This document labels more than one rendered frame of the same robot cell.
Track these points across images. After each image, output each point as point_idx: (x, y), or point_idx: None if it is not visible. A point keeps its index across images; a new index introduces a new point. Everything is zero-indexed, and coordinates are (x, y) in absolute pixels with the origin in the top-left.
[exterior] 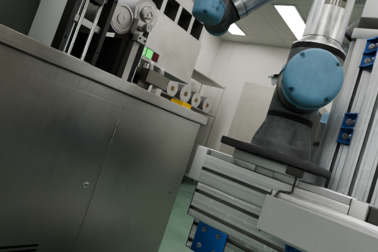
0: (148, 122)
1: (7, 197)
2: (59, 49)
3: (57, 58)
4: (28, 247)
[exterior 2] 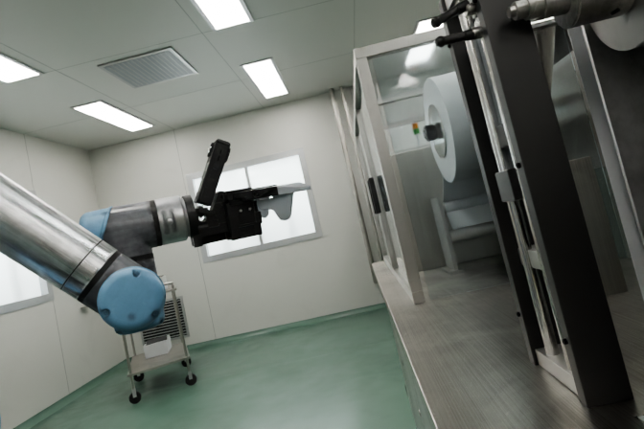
0: None
1: None
2: (527, 347)
3: (414, 379)
4: None
